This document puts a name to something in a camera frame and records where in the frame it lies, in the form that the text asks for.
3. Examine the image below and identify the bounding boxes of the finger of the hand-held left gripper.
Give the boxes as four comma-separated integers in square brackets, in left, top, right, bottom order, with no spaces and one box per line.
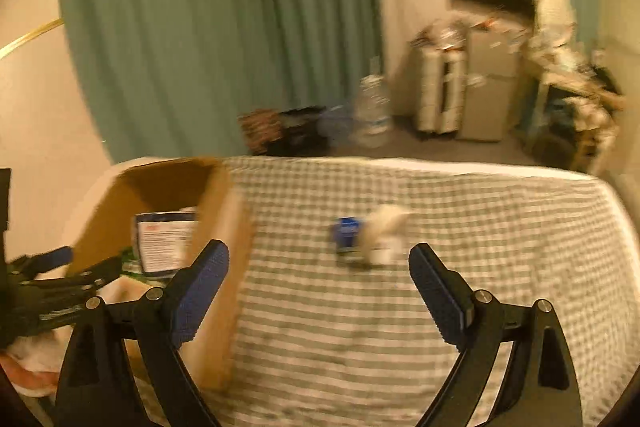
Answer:
[30,256,124,298]
[7,246,74,281]

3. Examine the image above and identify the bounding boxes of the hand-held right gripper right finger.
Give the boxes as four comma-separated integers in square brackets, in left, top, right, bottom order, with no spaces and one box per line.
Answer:
[408,242,584,427]

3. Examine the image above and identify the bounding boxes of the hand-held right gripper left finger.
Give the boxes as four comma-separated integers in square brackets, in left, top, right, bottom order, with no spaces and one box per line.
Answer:
[54,238,231,427]

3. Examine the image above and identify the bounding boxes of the brown cardboard box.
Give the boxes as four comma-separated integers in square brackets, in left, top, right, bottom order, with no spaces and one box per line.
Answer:
[70,156,256,394]

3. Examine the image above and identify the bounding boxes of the white fluffy ball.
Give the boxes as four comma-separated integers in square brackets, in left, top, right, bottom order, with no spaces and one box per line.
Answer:
[357,204,414,267]

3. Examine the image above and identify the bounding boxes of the person's left forearm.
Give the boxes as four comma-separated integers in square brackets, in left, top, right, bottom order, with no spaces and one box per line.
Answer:
[0,332,69,398]

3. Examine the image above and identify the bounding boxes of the black basket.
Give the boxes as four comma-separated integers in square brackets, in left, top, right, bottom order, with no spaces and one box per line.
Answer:
[277,106,344,156]

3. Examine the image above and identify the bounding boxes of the large clear water bottle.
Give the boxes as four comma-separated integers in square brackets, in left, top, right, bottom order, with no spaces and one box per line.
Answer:
[351,74,394,149]

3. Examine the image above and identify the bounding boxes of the white suitcase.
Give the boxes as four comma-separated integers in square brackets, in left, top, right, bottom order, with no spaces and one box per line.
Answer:
[416,46,469,139]

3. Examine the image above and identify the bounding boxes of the grey fridge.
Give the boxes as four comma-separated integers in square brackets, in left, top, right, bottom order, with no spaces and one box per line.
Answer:
[456,27,525,143]

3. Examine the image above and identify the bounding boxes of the cream clothes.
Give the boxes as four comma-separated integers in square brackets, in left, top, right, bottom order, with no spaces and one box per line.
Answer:
[570,94,619,143]

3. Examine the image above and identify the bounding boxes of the wooden desk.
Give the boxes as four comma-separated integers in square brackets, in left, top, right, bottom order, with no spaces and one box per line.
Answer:
[530,52,629,176]

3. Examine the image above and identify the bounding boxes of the clear plastic bag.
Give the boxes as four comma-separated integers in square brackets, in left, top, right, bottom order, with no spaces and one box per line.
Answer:
[410,19,471,53]

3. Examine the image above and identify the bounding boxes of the white lattice object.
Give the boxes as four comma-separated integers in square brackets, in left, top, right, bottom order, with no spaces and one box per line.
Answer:
[532,0,576,50]

